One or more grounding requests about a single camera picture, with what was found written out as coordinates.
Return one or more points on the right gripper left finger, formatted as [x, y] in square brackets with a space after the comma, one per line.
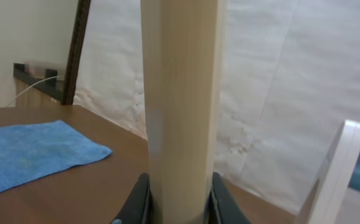
[136, 205]

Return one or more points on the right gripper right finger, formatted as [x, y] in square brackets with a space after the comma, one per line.
[225, 207]

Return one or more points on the white pipette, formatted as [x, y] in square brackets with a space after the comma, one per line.
[180, 93]

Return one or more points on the white and blue stand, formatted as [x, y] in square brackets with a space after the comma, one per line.
[335, 177]

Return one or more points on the blue cloth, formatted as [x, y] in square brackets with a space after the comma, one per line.
[33, 152]

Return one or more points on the dark wooden post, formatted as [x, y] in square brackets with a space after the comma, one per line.
[75, 53]

